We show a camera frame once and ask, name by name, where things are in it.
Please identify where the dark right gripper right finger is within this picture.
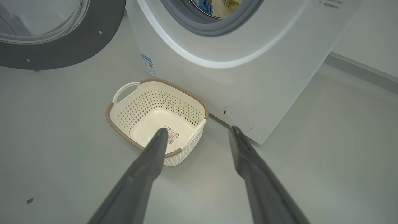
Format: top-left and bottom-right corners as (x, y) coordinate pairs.
(229, 126), (311, 224)

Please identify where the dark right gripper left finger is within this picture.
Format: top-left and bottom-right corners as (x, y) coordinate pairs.
(88, 128), (169, 224)

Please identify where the black round glass washer door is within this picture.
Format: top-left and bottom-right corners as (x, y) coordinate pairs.
(0, 0), (126, 71)

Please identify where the cream garment with carrot print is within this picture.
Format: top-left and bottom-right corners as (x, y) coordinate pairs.
(215, 0), (244, 18)

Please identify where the printed basket bottom sticker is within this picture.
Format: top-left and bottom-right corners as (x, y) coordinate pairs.
(162, 124), (180, 146)

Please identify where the cream perforated laundry basket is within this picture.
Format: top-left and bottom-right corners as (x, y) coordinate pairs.
(105, 78), (209, 167)

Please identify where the white front-load washing machine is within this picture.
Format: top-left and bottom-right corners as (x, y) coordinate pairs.
(126, 0), (363, 145)

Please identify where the round filter cover panel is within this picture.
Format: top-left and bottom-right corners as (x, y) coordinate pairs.
(222, 106), (253, 132)

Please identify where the blue energy label sticker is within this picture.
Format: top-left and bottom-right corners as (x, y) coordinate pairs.
(141, 54), (157, 79)

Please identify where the grey skirting board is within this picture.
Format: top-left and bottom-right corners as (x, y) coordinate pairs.
(323, 51), (398, 94)

